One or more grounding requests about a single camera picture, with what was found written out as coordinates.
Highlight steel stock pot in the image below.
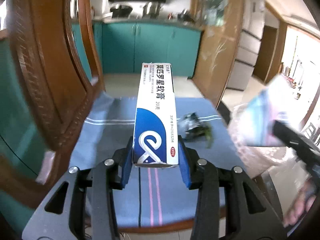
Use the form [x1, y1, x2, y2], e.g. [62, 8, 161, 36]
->
[142, 2, 162, 19]

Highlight dark crumpled plastic wrapper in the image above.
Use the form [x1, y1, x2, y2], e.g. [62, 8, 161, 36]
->
[177, 113, 207, 140]

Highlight silver refrigerator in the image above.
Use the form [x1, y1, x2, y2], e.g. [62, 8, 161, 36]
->
[226, 0, 265, 91]

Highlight black wok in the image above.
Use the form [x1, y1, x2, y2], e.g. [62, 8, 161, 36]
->
[110, 4, 133, 18]

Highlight white paper cup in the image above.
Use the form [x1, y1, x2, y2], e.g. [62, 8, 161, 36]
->
[242, 88, 288, 147]

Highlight teal lower kitchen cabinets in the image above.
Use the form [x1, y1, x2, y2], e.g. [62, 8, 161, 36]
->
[1, 21, 201, 178]

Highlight person's right hand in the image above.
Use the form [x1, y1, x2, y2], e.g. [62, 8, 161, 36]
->
[283, 178, 317, 228]

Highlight black pot with lid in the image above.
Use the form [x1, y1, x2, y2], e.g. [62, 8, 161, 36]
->
[177, 9, 195, 23]

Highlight white plastic trash basket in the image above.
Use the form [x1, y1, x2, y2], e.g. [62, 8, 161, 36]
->
[228, 74, 311, 179]

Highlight wooden glass sliding door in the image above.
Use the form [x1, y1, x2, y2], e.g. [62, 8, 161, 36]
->
[193, 0, 245, 107]

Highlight green vegetable leaf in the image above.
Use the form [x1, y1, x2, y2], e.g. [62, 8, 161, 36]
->
[198, 124, 213, 148]

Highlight blue white ointment box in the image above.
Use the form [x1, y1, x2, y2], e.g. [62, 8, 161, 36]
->
[132, 63, 178, 167]

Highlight blue striped seat cloth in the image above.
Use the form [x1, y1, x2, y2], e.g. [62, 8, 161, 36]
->
[69, 93, 243, 229]

